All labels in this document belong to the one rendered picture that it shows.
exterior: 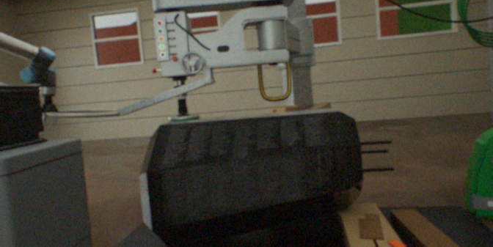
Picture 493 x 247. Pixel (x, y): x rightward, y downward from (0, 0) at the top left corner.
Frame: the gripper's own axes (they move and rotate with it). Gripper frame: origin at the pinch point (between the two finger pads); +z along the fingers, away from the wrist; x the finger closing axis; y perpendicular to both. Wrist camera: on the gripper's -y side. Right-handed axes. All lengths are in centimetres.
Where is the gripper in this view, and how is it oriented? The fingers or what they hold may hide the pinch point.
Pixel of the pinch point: (50, 124)
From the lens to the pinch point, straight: 252.5
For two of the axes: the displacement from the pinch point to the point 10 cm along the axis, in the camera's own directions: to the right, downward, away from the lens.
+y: 5.2, 0.5, -8.5
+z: 0.0, 10.0, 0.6
